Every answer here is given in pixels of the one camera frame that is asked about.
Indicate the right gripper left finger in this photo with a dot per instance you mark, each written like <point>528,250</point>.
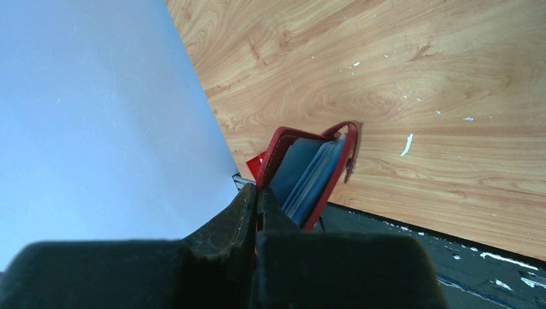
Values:
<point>225,242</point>

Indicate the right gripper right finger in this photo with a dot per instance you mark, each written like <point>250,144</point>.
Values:
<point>276,231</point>

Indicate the red leather card holder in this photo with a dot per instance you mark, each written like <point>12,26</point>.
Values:
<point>302,168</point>

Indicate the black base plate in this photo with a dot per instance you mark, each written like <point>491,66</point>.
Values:
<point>359,260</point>

